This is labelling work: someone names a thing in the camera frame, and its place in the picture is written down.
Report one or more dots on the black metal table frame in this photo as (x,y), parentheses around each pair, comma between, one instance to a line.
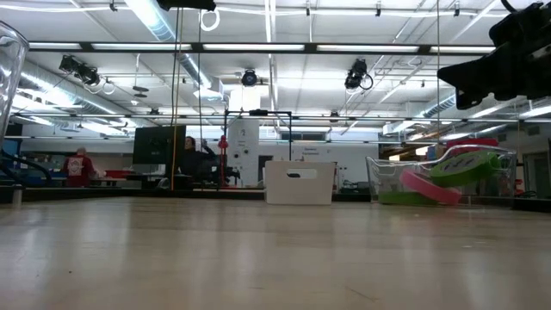
(64,194)

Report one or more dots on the pink tape roll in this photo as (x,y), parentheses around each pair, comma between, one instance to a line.
(430,191)

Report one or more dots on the red box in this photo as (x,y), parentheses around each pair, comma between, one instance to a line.
(471,142)

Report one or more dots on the white plastic bin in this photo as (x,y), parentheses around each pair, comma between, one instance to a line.
(280,189)

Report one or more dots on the red pole-mounted object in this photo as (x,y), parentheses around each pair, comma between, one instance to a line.
(222,144)

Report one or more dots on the round black overhead camera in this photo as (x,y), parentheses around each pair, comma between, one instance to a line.
(249,78)

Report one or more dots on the clear plastic bin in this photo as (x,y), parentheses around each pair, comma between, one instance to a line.
(10,64)

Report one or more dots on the small white post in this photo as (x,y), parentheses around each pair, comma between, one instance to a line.
(17,196)

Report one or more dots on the black rig bar with lights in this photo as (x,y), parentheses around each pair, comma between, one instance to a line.
(310,47)

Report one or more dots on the person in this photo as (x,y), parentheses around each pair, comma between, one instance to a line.
(191,161)
(77,168)

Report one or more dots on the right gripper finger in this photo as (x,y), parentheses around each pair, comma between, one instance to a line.
(490,73)
(469,98)

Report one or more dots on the black ceiling-mounted camera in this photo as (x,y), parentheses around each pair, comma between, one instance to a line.
(79,69)
(356,73)

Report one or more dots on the large green tape roll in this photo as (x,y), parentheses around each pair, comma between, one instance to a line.
(465,170)

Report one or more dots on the black monitor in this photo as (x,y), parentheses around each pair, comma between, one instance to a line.
(159,144)

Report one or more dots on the small green tape roll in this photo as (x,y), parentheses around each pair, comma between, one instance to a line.
(400,199)

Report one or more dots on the silver ventilation duct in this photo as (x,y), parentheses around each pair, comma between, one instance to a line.
(159,26)

